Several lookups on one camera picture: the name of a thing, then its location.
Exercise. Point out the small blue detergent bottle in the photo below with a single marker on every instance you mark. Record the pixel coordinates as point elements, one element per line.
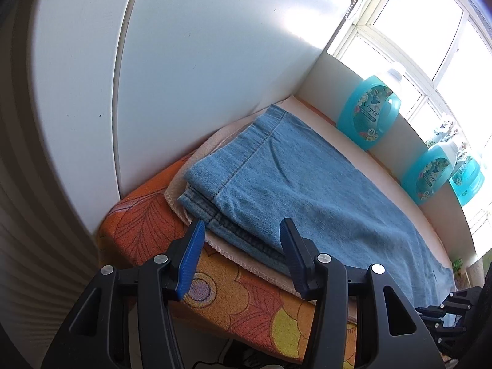
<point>369,111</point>

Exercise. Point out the white window frame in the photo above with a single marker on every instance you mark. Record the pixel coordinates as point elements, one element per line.
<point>363,30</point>

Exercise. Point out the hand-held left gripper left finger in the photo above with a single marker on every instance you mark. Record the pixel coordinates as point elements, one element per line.
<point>190,253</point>

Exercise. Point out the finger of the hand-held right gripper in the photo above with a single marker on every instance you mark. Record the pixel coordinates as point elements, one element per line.
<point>461,299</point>
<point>446,336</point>

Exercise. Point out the large blue detergent bottle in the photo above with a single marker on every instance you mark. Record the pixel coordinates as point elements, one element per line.
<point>426,176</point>

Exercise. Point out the ribbed grey panel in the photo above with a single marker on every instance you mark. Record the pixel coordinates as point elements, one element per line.
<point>38,238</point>

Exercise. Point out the tall blue detergent bottle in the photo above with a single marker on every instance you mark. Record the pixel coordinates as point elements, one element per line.
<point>469,180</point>

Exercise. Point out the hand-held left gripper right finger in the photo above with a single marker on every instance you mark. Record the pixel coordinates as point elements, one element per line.
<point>294,257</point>

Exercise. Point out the blue denim pants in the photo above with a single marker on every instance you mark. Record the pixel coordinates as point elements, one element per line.
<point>307,192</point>

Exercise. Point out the white cabinet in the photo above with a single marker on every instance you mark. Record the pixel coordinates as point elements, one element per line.
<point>192,65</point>

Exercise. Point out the beige pink towel mat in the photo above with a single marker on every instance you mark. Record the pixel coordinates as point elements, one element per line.
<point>178,184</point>

